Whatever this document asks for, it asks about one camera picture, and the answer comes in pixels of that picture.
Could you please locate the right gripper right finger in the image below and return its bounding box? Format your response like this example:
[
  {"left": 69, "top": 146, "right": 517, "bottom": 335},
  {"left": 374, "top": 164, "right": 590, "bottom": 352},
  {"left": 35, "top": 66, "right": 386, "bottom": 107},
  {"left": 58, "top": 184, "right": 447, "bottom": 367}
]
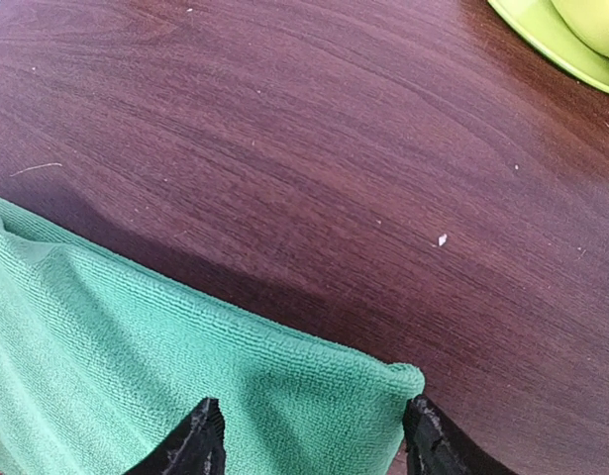
[{"left": 404, "top": 395, "right": 515, "bottom": 475}]

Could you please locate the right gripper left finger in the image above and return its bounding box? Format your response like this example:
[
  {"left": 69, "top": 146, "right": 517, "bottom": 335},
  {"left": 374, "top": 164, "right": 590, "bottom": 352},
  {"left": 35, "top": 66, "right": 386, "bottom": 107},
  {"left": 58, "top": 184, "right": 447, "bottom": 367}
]
[{"left": 126, "top": 398, "right": 226, "bottom": 475}]

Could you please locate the green microfiber towel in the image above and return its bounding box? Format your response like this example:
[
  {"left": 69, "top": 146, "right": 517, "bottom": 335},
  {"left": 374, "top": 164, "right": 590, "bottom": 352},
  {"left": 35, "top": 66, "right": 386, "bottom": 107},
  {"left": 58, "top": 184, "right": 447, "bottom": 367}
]
[{"left": 0, "top": 198, "right": 425, "bottom": 474}]

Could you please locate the green saucer plate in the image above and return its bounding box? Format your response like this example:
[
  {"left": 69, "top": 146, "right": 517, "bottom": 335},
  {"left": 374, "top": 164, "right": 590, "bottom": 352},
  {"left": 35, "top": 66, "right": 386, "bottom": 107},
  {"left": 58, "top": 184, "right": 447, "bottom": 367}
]
[{"left": 489, "top": 1, "right": 609, "bottom": 94}]

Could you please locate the green cup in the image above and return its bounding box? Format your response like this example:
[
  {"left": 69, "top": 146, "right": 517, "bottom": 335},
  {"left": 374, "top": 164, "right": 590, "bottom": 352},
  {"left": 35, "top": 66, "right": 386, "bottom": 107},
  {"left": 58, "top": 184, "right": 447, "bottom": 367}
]
[{"left": 552, "top": 0, "right": 609, "bottom": 58}]

